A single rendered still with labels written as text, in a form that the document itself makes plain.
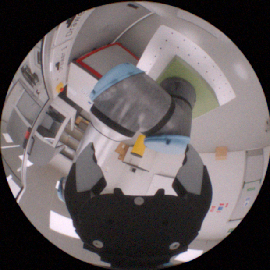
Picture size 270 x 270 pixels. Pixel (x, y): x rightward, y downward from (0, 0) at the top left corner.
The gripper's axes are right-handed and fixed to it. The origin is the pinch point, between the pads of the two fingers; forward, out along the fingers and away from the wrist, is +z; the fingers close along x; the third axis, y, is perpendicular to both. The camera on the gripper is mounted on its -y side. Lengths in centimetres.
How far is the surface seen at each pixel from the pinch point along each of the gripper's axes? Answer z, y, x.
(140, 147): 222, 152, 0
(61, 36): 11, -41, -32
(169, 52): 23.7, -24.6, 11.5
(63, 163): 190, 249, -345
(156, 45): 23.8, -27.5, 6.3
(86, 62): 51, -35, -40
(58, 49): 16, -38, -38
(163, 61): 27.5, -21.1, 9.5
